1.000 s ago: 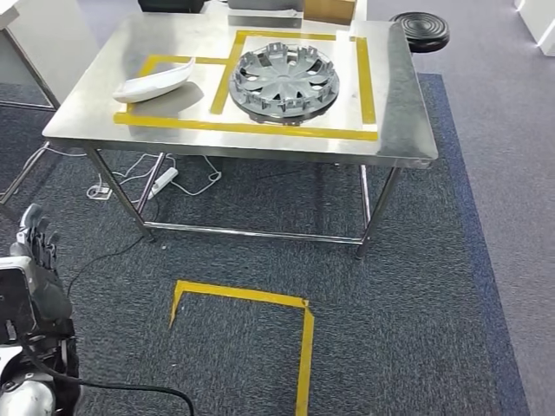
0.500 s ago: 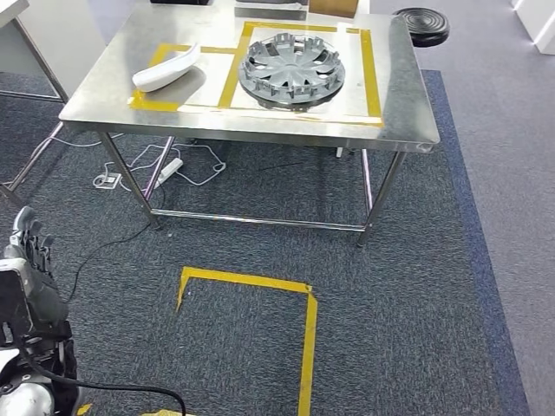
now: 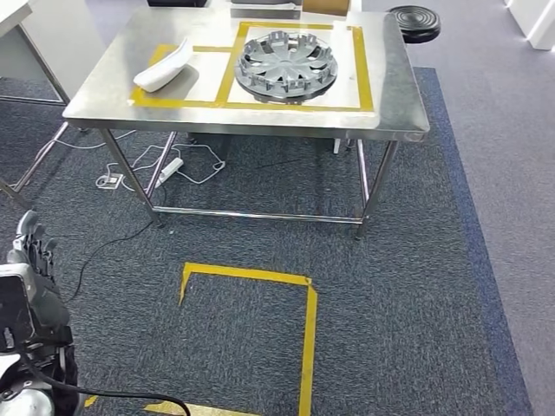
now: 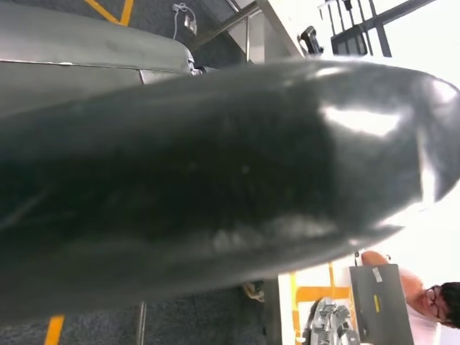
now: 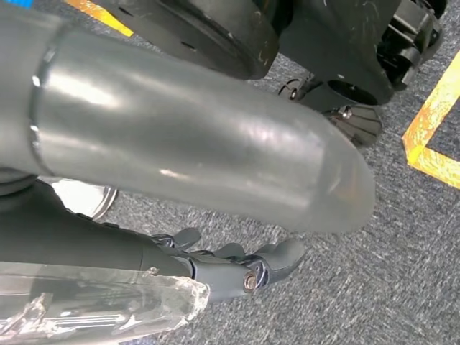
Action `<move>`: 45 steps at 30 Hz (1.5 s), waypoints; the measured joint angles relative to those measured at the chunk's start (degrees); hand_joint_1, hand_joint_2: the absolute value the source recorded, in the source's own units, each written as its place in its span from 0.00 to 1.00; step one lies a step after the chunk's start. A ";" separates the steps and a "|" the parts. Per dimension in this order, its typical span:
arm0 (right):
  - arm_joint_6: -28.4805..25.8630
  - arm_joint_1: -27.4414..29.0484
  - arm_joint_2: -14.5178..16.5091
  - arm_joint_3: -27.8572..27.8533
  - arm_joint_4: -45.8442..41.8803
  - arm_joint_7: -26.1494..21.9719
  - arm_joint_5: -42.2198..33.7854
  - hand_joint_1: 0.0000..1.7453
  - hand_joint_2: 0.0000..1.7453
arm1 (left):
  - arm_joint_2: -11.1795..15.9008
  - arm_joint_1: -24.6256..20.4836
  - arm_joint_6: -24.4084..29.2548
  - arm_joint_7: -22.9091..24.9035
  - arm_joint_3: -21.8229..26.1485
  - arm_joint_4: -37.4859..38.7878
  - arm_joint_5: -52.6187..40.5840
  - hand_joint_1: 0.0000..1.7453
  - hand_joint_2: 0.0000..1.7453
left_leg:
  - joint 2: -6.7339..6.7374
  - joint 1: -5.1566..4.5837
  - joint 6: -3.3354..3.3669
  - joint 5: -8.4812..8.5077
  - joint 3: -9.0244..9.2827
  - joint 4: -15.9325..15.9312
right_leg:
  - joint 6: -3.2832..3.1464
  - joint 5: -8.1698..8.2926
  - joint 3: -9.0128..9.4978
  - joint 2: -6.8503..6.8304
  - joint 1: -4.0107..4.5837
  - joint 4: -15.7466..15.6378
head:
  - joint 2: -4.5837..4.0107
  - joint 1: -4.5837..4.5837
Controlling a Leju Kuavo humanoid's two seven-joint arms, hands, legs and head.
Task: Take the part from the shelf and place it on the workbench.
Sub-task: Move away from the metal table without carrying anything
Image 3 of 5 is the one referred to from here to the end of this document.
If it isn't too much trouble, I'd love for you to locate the white floor cable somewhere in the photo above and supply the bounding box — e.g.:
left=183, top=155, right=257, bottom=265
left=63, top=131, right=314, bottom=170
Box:
left=95, top=128, right=227, bottom=193

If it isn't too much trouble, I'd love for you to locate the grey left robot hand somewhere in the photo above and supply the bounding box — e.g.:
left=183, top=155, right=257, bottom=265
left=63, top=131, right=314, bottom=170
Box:
left=6, top=210, right=71, bottom=346

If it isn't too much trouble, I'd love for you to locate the white panel cabinet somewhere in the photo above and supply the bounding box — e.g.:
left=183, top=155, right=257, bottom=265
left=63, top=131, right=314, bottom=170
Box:
left=22, top=0, right=107, bottom=100

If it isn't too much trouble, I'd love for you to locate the black round stool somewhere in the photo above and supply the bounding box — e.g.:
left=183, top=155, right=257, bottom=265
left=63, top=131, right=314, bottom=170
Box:
left=387, top=4, right=442, bottom=45

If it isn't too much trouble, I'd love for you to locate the short yellow tape strip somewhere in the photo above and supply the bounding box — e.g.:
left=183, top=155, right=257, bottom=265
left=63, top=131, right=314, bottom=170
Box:
left=143, top=400, right=261, bottom=416

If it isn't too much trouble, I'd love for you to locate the brown cardboard box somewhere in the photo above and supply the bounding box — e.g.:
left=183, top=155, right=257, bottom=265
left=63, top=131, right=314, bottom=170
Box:
left=302, top=0, right=351, bottom=17

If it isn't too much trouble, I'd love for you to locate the yellow floor tape square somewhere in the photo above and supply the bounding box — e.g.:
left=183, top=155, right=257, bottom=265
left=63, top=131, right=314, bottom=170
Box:
left=178, top=262, right=319, bottom=416

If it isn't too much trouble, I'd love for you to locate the steel table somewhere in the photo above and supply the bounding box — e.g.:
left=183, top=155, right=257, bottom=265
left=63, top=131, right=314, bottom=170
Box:
left=0, top=0, right=71, bottom=211

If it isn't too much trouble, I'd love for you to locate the white desk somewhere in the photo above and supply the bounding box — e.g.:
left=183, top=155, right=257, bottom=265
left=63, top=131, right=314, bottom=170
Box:
left=207, top=0, right=362, bottom=18

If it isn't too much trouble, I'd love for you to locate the white block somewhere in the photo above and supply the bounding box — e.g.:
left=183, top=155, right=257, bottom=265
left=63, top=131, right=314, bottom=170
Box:
left=504, top=0, right=555, bottom=52

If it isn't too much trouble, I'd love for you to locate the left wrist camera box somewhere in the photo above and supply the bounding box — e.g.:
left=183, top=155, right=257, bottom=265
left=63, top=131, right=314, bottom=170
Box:
left=0, top=263, right=39, bottom=354

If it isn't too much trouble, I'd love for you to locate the thin black floor cable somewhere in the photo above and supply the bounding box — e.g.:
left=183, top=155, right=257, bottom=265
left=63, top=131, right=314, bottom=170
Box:
left=65, top=189, right=168, bottom=305

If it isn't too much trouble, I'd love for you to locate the white power strip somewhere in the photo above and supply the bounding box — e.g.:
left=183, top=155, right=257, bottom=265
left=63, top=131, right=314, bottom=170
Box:
left=156, top=156, right=184, bottom=188

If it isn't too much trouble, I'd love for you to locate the white curved panel part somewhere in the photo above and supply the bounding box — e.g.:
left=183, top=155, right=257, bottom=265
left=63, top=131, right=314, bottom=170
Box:
left=133, top=36, right=194, bottom=94

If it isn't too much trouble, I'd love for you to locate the black zip case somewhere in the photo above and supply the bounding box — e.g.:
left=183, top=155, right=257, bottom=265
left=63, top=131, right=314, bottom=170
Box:
left=146, top=0, right=210, bottom=9

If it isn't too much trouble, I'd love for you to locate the steel workbench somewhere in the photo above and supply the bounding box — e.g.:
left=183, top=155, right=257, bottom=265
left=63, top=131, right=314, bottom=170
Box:
left=62, top=5, right=430, bottom=241

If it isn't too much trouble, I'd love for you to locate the grey wheel hubcap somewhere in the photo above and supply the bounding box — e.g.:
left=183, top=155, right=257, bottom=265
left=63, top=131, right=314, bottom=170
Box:
left=233, top=30, right=339, bottom=105

